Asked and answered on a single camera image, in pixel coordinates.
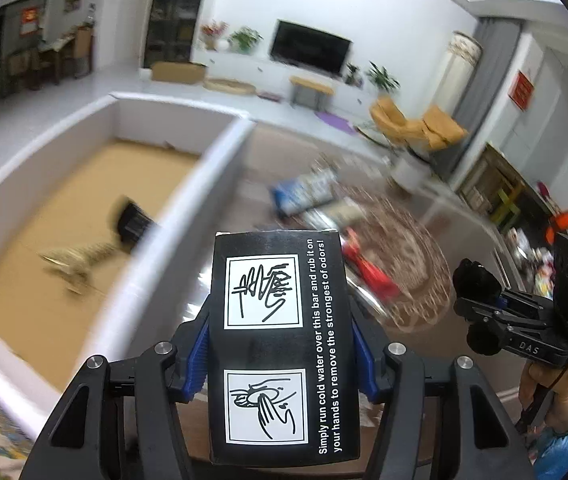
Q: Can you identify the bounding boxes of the dark glass display cabinet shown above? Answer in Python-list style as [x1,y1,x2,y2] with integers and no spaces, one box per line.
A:
[143,0,214,68]

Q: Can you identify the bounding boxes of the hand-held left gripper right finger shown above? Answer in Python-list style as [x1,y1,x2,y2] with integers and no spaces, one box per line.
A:
[346,290,537,480]

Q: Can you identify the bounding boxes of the wooden bench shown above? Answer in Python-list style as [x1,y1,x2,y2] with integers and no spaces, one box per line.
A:
[289,75,336,111]

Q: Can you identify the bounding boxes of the grey curtain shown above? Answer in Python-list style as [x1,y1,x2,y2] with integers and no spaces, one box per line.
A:
[451,16,522,181]

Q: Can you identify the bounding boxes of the black television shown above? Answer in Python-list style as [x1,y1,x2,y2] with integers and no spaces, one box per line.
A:
[269,19,354,79]

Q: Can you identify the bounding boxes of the gold hair claw clip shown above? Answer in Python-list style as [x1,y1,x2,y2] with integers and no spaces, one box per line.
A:
[39,240,120,296]

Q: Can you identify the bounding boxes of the covered standing air conditioner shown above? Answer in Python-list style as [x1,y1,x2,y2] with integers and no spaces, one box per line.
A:
[441,30,484,116]

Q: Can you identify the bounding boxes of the bushy green potted plant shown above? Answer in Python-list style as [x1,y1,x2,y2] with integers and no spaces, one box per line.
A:
[228,26,264,54]

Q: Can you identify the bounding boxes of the pile of assorted clutter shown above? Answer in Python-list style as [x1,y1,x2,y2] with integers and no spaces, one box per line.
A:
[506,180,565,301]

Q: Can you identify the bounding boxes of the person's right hand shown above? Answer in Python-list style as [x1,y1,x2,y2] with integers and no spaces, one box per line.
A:
[518,360,568,433]

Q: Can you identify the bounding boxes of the red packet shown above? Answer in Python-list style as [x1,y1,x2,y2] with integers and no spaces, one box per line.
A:
[341,227,400,301]

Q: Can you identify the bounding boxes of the purple floor mat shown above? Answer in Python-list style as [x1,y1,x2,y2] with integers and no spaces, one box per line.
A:
[314,111,357,134]

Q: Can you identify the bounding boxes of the orange lounge chair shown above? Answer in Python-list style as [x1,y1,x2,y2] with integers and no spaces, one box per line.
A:
[370,97,427,148]
[421,105,469,152]

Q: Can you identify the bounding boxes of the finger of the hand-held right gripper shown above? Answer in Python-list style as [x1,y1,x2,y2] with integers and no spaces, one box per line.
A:
[453,296,556,332]
[494,290,556,317]

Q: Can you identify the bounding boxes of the cardboard box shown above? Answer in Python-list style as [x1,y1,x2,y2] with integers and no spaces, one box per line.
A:
[150,61,208,85]

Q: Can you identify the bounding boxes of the blue white ointment box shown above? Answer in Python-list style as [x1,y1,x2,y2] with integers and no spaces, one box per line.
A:
[270,170,337,218]

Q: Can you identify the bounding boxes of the black printed box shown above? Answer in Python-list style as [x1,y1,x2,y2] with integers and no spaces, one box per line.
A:
[208,229,362,466]

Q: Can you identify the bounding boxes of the large leafy potted plant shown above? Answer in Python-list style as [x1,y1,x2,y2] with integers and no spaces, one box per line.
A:
[366,61,401,95]

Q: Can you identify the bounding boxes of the red door poster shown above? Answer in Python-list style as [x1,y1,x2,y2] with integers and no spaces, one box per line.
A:
[20,6,45,36]

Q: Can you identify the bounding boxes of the black item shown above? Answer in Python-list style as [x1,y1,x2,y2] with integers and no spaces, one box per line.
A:
[108,197,157,253]

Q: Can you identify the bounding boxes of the dining table with chairs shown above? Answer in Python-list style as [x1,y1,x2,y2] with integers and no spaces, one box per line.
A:
[4,25,95,91]

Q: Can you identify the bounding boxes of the red wall hanging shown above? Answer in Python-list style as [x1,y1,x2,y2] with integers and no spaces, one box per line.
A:
[509,70,536,110]

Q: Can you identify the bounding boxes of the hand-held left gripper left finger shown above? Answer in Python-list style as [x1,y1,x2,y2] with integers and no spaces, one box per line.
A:
[19,300,215,480]

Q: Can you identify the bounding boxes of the white television console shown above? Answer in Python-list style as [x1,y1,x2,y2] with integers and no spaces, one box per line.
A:
[191,45,400,121]

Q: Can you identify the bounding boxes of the orange black device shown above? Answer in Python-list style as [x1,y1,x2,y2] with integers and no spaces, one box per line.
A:
[545,210,568,243]

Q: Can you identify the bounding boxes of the red flower bouquet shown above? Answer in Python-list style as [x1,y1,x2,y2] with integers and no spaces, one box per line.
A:
[199,20,229,51]

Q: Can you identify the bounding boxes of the white storage bin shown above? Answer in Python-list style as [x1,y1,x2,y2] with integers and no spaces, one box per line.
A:
[0,91,255,441]

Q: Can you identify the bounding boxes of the round tan pet bed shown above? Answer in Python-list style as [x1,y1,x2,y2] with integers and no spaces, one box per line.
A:
[203,77,257,96]

